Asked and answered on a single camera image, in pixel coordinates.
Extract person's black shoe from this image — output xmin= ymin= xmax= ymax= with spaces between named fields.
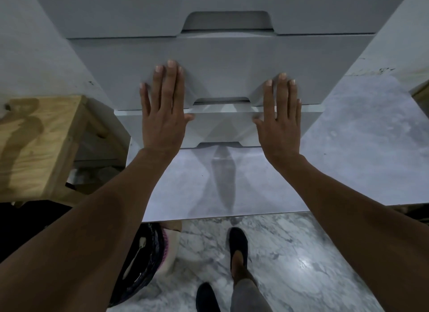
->
xmin=228 ymin=227 xmax=249 ymax=272
xmin=196 ymin=282 xmax=222 ymax=312

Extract pink mesh basket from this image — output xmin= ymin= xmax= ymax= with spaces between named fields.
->
xmin=160 ymin=228 xmax=172 ymax=272

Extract person's grey shorts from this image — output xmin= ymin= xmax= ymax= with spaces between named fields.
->
xmin=229 ymin=278 xmax=273 ymax=312

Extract white drawer cabinet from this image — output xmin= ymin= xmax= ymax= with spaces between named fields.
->
xmin=28 ymin=0 xmax=415 ymax=113

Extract person's black right shoe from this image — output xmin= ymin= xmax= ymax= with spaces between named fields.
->
xmin=228 ymin=227 xmax=249 ymax=272

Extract person's right forearm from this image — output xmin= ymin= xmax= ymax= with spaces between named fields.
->
xmin=268 ymin=156 xmax=429 ymax=312

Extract brown wooden side table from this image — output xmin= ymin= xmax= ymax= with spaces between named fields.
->
xmin=0 ymin=95 xmax=130 ymax=208

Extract person's black left shoe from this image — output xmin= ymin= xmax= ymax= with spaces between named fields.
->
xmin=196 ymin=282 xmax=222 ymax=312

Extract black plastic bag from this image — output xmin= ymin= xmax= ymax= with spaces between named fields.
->
xmin=109 ymin=223 xmax=167 ymax=308

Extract person's right hand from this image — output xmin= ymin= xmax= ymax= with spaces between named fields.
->
xmin=252 ymin=72 xmax=302 ymax=162

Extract person's left hand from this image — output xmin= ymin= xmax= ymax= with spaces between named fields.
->
xmin=139 ymin=59 xmax=196 ymax=155

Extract person's left forearm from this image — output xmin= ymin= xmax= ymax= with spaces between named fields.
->
xmin=0 ymin=149 xmax=176 ymax=312

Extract white marble table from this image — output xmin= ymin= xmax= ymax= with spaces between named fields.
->
xmin=126 ymin=73 xmax=429 ymax=223

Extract person's right leg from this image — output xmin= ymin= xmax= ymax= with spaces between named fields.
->
xmin=231 ymin=251 xmax=259 ymax=286

